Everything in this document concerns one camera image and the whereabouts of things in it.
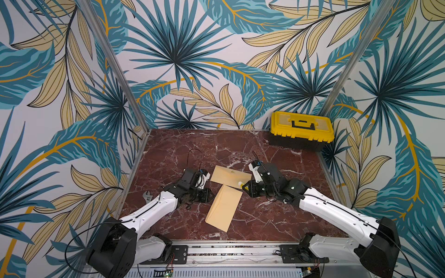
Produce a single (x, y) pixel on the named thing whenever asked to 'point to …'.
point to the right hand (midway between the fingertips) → (244, 187)
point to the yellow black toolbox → (300, 131)
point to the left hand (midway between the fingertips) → (211, 198)
